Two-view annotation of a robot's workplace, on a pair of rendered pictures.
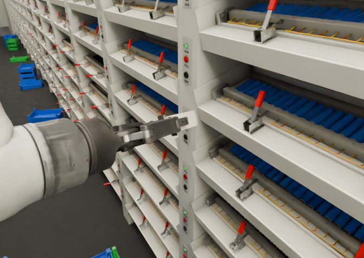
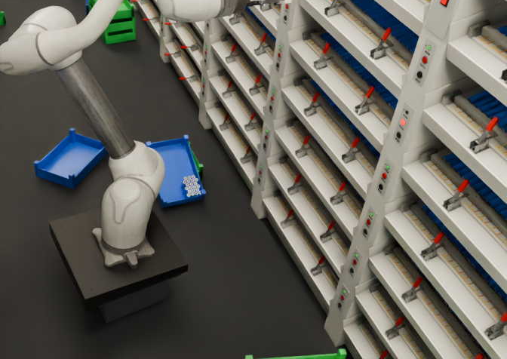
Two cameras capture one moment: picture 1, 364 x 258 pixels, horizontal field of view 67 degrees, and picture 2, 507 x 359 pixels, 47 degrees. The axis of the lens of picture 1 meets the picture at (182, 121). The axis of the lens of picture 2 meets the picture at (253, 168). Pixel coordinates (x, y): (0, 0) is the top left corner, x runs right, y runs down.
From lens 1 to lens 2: 132 cm
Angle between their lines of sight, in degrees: 14
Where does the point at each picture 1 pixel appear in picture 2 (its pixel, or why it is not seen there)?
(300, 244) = (344, 94)
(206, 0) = not seen: outside the picture
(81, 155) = (233, 1)
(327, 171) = (360, 41)
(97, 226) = (167, 124)
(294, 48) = not seen: outside the picture
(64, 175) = (226, 8)
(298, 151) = (351, 30)
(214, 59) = not seen: outside the picture
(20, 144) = not seen: outside the picture
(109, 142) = not seen: outside the picture
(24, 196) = (213, 12)
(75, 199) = (139, 93)
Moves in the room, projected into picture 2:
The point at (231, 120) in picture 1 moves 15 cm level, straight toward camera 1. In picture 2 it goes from (319, 6) to (306, 25)
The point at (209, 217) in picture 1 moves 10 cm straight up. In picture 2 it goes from (293, 93) to (298, 70)
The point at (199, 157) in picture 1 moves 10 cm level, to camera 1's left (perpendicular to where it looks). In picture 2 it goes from (293, 38) to (265, 32)
